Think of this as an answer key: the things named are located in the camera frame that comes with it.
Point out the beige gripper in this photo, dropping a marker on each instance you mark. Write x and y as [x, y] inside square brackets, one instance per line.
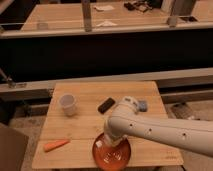
[109, 142]

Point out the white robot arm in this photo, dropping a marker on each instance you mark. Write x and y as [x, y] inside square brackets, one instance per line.
[192, 135]

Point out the orange ceramic bowl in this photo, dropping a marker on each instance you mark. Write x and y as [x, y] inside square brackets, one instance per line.
[124, 147]

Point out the black rectangular block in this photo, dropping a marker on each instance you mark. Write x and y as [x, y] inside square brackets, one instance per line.
[106, 105]

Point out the blue sponge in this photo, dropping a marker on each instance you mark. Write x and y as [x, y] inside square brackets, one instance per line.
[143, 107]

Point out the white plastic cup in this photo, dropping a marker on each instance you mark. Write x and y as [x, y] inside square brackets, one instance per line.
[67, 103]

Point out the orange carrot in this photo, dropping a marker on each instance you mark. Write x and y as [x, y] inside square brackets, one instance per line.
[53, 145]

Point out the brown box corner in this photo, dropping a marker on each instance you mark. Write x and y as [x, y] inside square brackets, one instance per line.
[12, 148]

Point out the metal clamp at left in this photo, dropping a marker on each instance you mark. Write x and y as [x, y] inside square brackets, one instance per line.
[10, 82]

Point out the crumpled white tissue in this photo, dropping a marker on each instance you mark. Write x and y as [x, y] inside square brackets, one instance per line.
[106, 24]

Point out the white paper on far table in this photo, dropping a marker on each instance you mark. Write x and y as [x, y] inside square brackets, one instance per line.
[104, 8]

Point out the black objects on far table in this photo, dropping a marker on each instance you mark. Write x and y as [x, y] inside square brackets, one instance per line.
[139, 5]

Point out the metal post right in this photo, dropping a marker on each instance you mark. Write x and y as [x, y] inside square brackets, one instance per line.
[177, 10]

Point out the metal post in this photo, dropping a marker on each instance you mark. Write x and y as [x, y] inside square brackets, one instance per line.
[177, 10]
[86, 10]

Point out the metal post left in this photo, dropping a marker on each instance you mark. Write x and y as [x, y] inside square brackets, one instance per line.
[86, 10]

